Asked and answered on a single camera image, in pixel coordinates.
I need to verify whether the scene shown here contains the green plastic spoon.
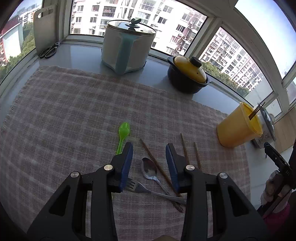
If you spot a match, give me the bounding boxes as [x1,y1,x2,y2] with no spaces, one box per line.
[116,122,130,155]

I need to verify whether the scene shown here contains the black kitchen scissors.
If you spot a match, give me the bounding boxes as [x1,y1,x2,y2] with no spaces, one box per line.
[39,42,60,59]

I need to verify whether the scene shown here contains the metal spoon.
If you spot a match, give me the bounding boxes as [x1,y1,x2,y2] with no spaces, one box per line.
[141,158,170,195]

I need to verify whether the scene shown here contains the black pot yellow lid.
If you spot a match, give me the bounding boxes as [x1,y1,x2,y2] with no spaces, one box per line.
[166,56,209,94]

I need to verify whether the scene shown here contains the pink plaid cloth mat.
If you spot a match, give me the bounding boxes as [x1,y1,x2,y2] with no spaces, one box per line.
[1,66,250,231]

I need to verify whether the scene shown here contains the metal fork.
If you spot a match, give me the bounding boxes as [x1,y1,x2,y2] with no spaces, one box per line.
[125,178,187,205]

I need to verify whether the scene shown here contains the gloved right hand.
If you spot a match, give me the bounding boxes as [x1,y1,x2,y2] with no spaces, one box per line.
[260,170,292,213]

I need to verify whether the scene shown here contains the white cutting board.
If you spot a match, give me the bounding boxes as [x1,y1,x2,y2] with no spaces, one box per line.
[33,4,57,55]

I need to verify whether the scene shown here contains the long wooden chopstick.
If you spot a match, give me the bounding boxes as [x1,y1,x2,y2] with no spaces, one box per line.
[139,138,185,214]

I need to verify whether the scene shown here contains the white floral rice cooker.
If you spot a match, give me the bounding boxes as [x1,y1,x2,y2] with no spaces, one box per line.
[252,107,276,149]

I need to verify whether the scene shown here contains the yellow plastic utensil cup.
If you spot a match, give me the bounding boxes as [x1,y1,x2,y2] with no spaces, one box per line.
[216,102,263,148]

